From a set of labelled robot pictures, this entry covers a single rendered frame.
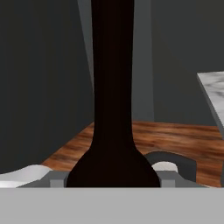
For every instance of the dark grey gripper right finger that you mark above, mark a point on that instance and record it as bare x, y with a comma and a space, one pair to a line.
169, 179

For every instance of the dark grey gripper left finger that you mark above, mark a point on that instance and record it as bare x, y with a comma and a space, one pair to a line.
55, 179

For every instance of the dark grey marble-topped counter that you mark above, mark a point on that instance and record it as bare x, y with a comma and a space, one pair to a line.
180, 58

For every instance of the white rounded thing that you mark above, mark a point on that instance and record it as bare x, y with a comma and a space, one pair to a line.
20, 175

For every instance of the round black and white thing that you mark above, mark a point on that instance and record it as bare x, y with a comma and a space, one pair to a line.
186, 166

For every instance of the dark wine bottle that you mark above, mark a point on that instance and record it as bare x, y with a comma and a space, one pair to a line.
113, 116

